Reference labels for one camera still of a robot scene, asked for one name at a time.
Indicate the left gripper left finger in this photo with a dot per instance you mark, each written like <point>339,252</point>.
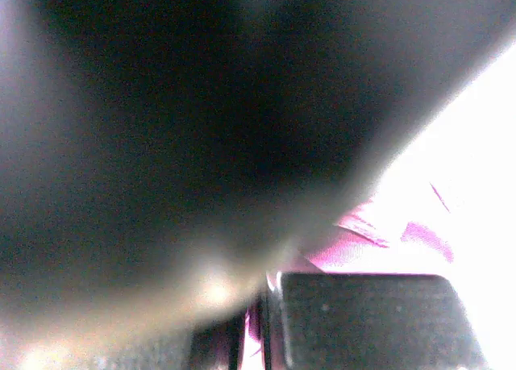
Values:
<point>219,346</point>

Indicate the purple satin napkin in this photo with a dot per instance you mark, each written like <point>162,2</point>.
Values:
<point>400,229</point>

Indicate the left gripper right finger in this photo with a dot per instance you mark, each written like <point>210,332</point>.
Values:
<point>366,321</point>

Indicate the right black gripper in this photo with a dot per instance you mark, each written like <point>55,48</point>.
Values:
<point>140,135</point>

